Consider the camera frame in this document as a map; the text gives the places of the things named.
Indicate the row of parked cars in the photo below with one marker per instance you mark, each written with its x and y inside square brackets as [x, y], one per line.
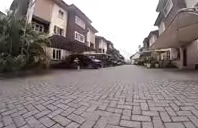
[111, 60]

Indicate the dark parked car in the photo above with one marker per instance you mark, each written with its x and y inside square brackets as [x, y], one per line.
[83, 62]

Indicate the row of distant houses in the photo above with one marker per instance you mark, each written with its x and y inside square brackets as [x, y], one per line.
[103, 46]

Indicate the grey paving stone road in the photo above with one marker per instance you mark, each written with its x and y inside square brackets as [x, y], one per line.
[113, 100]

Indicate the beige and brown building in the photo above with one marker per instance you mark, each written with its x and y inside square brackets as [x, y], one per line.
[65, 30]

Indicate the potted plants and shrubs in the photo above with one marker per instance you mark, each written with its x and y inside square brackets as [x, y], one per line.
[152, 61]

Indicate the distant buildings with balconies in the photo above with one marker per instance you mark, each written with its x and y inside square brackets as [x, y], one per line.
[148, 45]

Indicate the green bushes and palms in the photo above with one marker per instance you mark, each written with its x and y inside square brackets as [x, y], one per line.
[13, 46]

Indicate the beige building with canopy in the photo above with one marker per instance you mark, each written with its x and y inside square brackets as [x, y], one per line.
[187, 33]

